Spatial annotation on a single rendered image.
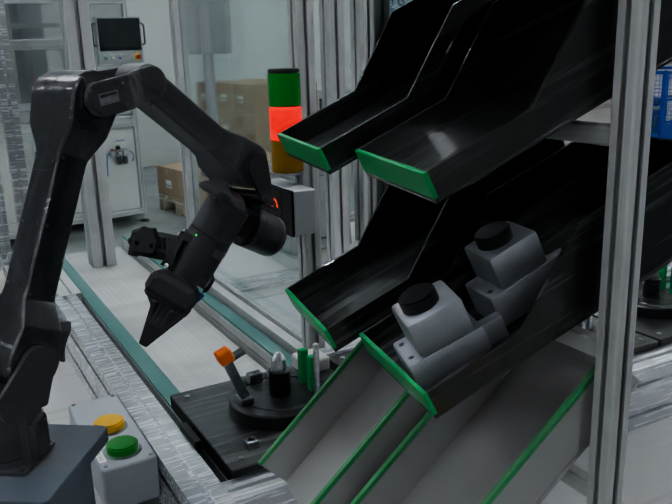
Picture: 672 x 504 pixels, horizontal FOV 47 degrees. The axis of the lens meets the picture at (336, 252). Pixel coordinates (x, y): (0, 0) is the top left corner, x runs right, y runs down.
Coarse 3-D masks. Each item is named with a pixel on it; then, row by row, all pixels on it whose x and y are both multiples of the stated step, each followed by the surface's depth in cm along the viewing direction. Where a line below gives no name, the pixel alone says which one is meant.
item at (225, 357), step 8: (216, 352) 101; (224, 352) 100; (232, 352) 102; (240, 352) 101; (224, 360) 100; (232, 360) 101; (232, 368) 101; (232, 376) 101; (240, 376) 102; (240, 384) 102; (240, 392) 102; (248, 392) 103
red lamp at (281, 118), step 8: (272, 112) 117; (280, 112) 116; (288, 112) 116; (296, 112) 117; (272, 120) 117; (280, 120) 116; (288, 120) 116; (296, 120) 117; (272, 128) 117; (280, 128) 117; (272, 136) 118
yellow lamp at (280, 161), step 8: (272, 144) 118; (280, 144) 117; (272, 152) 119; (280, 152) 118; (272, 160) 119; (280, 160) 118; (288, 160) 118; (296, 160) 118; (272, 168) 120; (280, 168) 118; (288, 168) 118; (296, 168) 119
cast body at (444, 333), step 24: (408, 288) 59; (432, 288) 58; (408, 312) 58; (432, 312) 57; (456, 312) 57; (408, 336) 58; (432, 336) 57; (456, 336) 58; (480, 336) 58; (504, 336) 61; (408, 360) 58; (432, 360) 58; (456, 360) 58; (432, 384) 58
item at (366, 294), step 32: (512, 160) 70; (384, 192) 81; (480, 192) 70; (384, 224) 82; (416, 224) 83; (448, 224) 70; (352, 256) 81; (384, 256) 81; (416, 256) 78; (448, 256) 71; (288, 288) 80; (320, 288) 81; (352, 288) 78; (384, 288) 75; (320, 320) 75; (352, 320) 69
